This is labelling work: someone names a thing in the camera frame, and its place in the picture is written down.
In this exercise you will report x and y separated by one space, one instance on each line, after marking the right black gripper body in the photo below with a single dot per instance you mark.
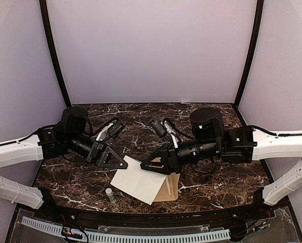
174 165

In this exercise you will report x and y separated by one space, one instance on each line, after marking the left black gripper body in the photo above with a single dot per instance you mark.
95 152

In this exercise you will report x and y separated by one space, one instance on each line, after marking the beige lined stationery sheet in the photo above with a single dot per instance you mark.
140 184

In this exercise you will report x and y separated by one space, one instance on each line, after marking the white letter paper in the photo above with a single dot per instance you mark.
168 185

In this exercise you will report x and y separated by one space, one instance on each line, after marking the brown kraft envelope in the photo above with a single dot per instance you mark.
162 195

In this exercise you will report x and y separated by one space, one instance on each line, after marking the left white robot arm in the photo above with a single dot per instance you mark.
74 132

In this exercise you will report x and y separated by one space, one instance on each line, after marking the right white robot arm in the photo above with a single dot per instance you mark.
234 146

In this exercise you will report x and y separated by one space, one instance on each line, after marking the small white-capped glue bottle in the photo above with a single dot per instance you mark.
110 194

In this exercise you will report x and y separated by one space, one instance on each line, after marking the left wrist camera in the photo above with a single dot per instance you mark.
109 130

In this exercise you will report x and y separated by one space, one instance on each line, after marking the white slotted cable duct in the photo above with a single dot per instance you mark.
108 234

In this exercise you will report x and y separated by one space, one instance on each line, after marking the black front frame rail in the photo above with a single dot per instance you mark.
234 217

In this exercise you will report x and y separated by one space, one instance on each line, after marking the left black corner post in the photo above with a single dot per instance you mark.
53 53

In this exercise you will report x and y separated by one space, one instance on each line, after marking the black corner post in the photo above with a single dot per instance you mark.
250 52
53 53

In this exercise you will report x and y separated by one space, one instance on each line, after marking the right black corner post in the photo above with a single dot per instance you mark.
250 52

